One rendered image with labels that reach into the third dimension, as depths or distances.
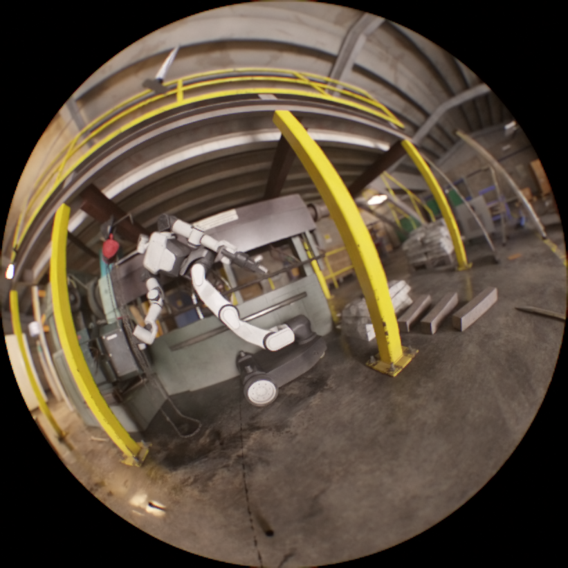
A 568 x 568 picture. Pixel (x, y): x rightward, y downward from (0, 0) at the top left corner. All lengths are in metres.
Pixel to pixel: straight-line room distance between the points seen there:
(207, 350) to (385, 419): 1.39
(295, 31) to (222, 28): 1.58
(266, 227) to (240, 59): 4.39
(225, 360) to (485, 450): 1.71
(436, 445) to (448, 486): 0.17
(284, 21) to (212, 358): 6.24
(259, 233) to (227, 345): 1.08
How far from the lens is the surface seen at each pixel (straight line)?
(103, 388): 1.64
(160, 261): 1.20
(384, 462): 0.67
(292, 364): 1.08
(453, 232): 2.31
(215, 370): 1.64
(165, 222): 1.23
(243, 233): 1.64
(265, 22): 5.25
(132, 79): 5.02
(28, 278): 3.26
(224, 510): 0.80
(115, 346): 1.47
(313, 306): 1.60
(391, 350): 0.94
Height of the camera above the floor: 0.63
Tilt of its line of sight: level
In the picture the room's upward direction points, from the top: 22 degrees counter-clockwise
